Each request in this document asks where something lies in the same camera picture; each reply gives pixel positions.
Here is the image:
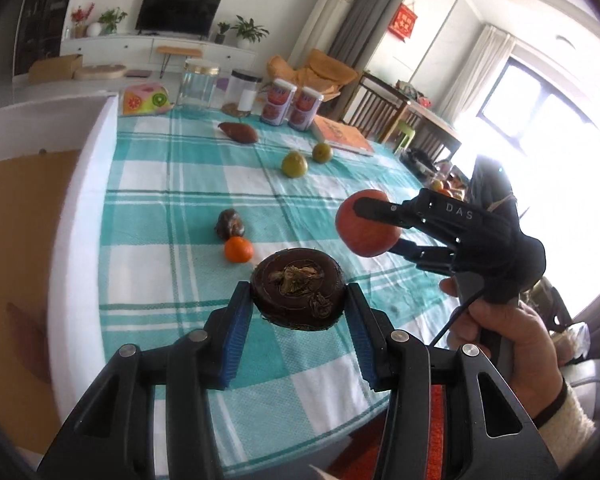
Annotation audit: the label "glass jar with black lid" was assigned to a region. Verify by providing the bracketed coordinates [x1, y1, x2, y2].
[223, 69, 262, 117]

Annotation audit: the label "white television cabinet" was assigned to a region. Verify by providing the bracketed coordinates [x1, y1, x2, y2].
[60, 32, 258, 79]

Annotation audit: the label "glass jar with gold lid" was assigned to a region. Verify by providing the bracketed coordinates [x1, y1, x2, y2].
[178, 59, 221, 108]

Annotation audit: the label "small orange mandarin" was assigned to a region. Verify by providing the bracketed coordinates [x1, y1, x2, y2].
[224, 236, 255, 264]

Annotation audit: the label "red flowers in vase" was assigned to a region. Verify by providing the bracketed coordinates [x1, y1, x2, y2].
[70, 4, 96, 38]

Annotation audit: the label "brown sweet potato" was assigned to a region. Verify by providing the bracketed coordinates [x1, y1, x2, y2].
[217, 121, 258, 145]

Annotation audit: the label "black television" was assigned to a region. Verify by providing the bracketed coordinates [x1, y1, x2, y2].
[135, 0, 222, 38]

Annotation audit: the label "large dark water chestnut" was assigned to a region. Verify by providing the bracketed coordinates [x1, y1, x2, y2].
[250, 249, 347, 332]

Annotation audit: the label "window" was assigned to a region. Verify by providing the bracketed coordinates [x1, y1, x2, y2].
[480, 57, 600, 151]

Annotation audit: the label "white-edged cardboard box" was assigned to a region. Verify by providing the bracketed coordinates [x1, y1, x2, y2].
[0, 92, 121, 456]

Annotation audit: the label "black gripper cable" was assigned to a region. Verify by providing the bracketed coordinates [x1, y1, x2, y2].
[430, 287, 486, 348]

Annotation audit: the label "white plastic bag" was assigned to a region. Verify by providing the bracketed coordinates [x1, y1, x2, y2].
[555, 320, 593, 361]

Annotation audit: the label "person's right hand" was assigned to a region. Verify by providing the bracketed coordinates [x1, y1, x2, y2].
[440, 277, 566, 423]

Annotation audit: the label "small dark water chestnut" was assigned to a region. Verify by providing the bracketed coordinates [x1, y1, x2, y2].
[216, 209, 246, 238]

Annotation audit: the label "orange persimmon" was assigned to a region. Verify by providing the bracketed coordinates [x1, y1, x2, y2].
[335, 189, 403, 258]

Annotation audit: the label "black wrist band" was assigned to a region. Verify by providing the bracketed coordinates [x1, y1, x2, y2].
[530, 376, 569, 427]

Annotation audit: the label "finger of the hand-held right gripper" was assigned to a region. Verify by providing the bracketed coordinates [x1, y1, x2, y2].
[352, 188, 489, 242]
[390, 238, 464, 276]

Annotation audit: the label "white and red can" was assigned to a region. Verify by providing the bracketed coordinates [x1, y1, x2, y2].
[260, 79, 297, 126]
[287, 86, 326, 132]

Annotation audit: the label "teal checked tablecloth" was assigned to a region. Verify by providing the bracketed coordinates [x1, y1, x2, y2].
[97, 105, 462, 479]

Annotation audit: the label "wooden side table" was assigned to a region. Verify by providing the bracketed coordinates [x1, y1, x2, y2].
[380, 100, 463, 161]

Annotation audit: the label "large leafy potted plant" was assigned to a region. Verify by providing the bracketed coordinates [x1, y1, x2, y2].
[231, 15, 270, 50]

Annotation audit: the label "fruit-print tissue box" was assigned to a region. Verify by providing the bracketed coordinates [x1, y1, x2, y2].
[120, 84, 172, 117]

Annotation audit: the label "person's right forearm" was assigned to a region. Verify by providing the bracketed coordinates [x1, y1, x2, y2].
[532, 377, 600, 480]

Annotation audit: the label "white standing air conditioner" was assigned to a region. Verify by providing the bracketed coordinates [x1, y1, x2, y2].
[287, 0, 361, 68]

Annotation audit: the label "orange book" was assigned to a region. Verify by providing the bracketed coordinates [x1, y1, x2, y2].
[312, 116, 376, 156]

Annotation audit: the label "red wall hanging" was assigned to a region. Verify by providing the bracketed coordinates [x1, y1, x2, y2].
[394, 2, 420, 42]

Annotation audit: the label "wooden stool with metal legs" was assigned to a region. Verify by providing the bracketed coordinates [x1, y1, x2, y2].
[156, 46, 202, 78]

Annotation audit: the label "green plastic stool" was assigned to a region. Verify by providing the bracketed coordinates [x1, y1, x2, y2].
[392, 121, 416, 153]

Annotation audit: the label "grey curtain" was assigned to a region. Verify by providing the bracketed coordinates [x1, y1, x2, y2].
[327, 0, 413, 63]

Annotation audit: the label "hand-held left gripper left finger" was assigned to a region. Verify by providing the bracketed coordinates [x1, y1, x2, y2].
[36, 281, 255, 480]

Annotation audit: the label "white curtain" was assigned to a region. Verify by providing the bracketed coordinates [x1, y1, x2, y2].
[437, 24, 516, 121]

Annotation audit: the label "wooden chair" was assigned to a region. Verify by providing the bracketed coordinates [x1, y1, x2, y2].
[342, 71, 411, 133]

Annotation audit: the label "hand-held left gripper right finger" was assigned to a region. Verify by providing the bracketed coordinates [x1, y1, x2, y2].
[347, 282, 561, 480]

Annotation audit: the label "dark bookcase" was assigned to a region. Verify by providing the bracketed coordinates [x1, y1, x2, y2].
[12, 0, 83, 76]

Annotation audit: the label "green potted plant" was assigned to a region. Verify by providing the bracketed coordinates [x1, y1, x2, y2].
[98, 7, 128, 36]

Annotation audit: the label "round woven cushion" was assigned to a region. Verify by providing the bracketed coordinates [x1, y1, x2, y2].
[75, 64, 127, 81]

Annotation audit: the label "brown cardboard box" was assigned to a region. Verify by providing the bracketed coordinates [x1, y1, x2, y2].
[27, 54, 84, 85]

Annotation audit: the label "orange cloth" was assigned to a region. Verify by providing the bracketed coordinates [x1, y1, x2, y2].
[266, 49, 360, 106]

